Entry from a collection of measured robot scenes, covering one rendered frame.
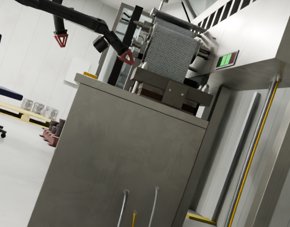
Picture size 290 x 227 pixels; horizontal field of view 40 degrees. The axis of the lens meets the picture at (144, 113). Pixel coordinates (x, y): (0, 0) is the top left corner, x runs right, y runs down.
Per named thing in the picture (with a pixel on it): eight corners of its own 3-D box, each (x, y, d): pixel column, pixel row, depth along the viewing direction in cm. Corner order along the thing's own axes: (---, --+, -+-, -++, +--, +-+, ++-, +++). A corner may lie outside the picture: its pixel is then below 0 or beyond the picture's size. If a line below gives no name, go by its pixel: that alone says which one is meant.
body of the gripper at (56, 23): (64, 33, 240) (62, 20, 239) (67, 32, 231) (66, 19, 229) (53, 34, 238) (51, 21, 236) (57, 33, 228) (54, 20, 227)
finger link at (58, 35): (67, 46, 239) (65, 30, 237) (70, 46, 232) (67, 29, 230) (56, 48, 236) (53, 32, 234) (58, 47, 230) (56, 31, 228)
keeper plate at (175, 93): (161, 102, 192) (168, 80, 193) (180, 109, 194) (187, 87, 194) (162, 102, 190) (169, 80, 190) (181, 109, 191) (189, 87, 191)
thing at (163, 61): (139, 74, 211) (151, 41, 211) (180, 89, 214) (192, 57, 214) (139, 74, 210) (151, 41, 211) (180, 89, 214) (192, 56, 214)
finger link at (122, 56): (129, 67, 206) (117, 53, 204) (127, 68, 213) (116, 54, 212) (139, 59, 206) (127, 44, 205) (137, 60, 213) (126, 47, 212)
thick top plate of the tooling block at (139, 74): (130, 79, 206) (134, 68, 206) (200, 106, 212) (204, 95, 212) (133, 78, 190) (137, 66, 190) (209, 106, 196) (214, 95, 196)
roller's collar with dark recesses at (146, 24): (140, 31, 244) (143, 21, 244) (149, 34, 245) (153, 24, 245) (141, 29, 238) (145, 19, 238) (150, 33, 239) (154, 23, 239)
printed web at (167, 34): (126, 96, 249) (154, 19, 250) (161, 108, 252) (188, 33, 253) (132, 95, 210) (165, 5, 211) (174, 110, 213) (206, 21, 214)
